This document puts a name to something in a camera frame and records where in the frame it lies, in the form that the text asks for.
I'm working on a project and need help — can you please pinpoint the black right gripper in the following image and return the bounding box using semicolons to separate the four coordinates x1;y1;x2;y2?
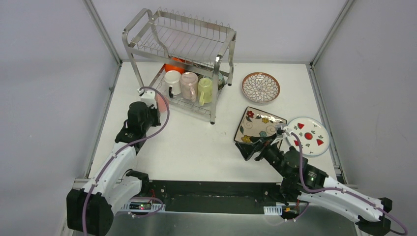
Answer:
235;133;290;180

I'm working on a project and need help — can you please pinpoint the pink ceramic mug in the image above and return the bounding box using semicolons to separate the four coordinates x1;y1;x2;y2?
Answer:
156;94;168;114

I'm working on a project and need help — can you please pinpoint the square flower pattern plate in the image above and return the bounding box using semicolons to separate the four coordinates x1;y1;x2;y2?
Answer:
234;107;287;143

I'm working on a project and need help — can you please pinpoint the small clear glass cup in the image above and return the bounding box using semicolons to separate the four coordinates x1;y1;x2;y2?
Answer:
164;70;181;98

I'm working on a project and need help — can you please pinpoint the translucent pink glass mug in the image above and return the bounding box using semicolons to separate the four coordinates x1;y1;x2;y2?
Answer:
180;72;198;103

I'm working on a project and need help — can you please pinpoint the orange plastic bowl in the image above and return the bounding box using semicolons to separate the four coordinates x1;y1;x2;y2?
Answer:
164;57;185;74

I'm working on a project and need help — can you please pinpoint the pale yellow ceramic mug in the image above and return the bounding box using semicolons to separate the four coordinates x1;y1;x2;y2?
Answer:
198;77;213;106

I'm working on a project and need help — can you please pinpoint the stainless steel dish rack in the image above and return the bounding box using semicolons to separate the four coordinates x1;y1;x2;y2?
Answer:
122;8;237;124

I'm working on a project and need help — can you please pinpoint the mint green ceramic bowl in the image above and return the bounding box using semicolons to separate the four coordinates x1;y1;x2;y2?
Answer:
218;73;226;90

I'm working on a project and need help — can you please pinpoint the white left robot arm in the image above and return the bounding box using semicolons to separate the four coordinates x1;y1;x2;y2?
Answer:
66;101;161;236

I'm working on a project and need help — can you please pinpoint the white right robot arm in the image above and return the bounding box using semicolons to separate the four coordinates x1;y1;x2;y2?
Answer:
235;135;392;236

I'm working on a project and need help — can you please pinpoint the round floral pattern plate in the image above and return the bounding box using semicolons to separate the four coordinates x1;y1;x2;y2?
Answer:
241;72;281;103

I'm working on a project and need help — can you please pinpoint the watermelon pattern round plate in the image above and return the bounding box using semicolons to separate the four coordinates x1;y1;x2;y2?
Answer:
287;117;330;157

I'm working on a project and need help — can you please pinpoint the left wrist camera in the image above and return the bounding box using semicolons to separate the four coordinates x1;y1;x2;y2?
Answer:
137;89;157;109

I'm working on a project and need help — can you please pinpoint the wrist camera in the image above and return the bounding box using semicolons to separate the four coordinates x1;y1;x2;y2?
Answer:
137;89;157;109
275;123;288;136

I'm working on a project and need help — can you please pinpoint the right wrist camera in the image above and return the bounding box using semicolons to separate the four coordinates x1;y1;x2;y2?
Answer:
275;123;288;136

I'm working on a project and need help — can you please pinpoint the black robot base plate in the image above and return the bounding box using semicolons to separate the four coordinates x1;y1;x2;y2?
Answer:
139;180;297;214

